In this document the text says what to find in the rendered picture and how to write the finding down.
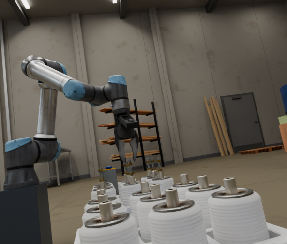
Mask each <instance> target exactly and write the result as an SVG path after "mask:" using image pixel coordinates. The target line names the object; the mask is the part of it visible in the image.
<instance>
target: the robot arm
mask: <svg viewBox="0 0 287 244"><path fill-rule="evenodd" d="M21 69H22V72H23V73H24V74H25V75H26V76H27V77H29V78H31V79H34V80H38V85H39V86H40V88H41V91H40V103H39V115H38V127H37V134H36V135H35V136H34V137H33V141H32V139H31V138H30V137H26V138H20V139H15V140H11V141H8V142H7V143H6V144H5V155H6V168H7V174H6V178H5V182H4V185H3V190H11V189H18V188H23V187H28V186H33V185H38V184H39V179H38V177H37V174H36V172H35V170H34V164H35V163H43V162H46V163H47V162H51V161H54V160H56V159H57V158H58V157H59V155H60V152H61V146H60V143H59V142H58V141H57V137H56V136H55V134H54V133H55V120H56V108H57V96H58V91H60V92H62V93H63V94H64V95H65V97H66V98H68V99H71V100H74V101H83V102H88V103H89V104H91V106H100V105H102V104H105V103H108V102H110V101H111V105H110V106H111V107H112V111H113V115H114V116H116V118H117V124H118V126H116V127H115V128H114V135H115V138H114V141H115V144H116V146H117V149H118V152H119V155H120V157H121V159H122V161H123V162H124V163H126V157H125V151H124V147H125V142H123V141H122V140H126V139H131V141H130V142H129V144H130V146H131V147H132V153H133V161H135V160H136V157H137V152H138V144H139V137H138V134H137V132H136V130H134V128H138V122H137V121H136V120H135V119H134V118H133V117H132V116H131V115H130V104H129V98H128V92H127V85H126V81H125V77H124V76H122V75H113V76H110V77H109V78H108V84H106V85H104V86H101V87H98V86H94V85H90V84H86V83H83V82H80V81H78V80H76V79H74V78H72V77H70V76H67V72H66V69H65V67H64V66H63V65H62V64H61V63H59V62H57V61H52V60H49V59H46V58H42V57H39V56H28V57H26V58H25V59H24V60H23V61H22V63H21Z"/></svg>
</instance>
